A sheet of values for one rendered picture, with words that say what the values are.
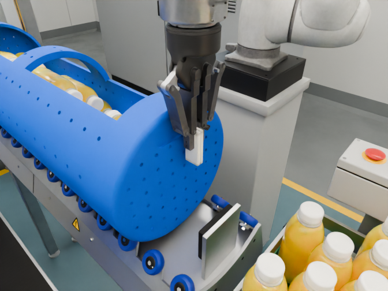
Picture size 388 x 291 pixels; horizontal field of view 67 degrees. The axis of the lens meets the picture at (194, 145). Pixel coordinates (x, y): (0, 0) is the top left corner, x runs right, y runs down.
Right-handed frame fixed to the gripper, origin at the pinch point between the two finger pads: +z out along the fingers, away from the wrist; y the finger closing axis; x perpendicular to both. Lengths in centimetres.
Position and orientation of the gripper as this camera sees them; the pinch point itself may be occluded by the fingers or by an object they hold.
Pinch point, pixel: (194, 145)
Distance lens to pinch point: 51.1
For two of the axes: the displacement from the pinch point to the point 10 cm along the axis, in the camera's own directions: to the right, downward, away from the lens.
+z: 0.0, 8.2, 5.8
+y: 6.7, -4.3, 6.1
